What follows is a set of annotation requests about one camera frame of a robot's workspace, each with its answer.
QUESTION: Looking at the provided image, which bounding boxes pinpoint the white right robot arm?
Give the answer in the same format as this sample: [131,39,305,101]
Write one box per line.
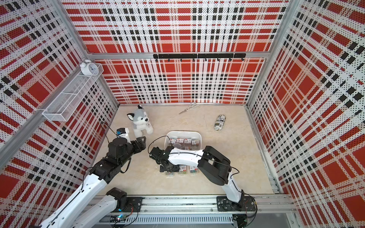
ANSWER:
[149,146,244,204]

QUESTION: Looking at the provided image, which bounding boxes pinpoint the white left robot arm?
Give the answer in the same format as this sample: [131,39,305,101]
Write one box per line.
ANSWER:
[38,136,146,228]

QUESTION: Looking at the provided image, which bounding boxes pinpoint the white plastic storage box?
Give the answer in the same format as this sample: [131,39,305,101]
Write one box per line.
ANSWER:
[164,131,202,152]

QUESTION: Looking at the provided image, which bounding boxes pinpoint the round clear clip tub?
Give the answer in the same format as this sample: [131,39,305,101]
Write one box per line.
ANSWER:
[173,143,182,149]

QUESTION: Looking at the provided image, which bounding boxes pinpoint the grey white husky plush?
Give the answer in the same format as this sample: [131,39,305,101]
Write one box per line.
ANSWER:
[127,104,154,138]

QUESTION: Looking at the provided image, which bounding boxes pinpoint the white alarm clock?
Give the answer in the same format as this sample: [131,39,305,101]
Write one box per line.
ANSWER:
[80,59,99,76]

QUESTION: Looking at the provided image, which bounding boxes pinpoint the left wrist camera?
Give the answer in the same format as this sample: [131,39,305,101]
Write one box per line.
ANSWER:
[116,128,131,143]

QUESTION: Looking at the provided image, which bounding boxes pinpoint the white handled scissors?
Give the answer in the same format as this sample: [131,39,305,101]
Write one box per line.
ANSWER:
[179,102,200,114]

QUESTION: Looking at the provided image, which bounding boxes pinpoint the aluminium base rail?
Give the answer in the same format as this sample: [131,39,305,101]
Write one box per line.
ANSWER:
[74,194,297,228]

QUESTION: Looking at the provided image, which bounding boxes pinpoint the white wire mesh shelf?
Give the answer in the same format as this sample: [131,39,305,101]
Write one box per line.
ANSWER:
[42,63,104,122]

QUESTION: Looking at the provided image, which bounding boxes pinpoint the black hook rail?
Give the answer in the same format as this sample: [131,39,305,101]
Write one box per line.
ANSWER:
[153,53,247,60]

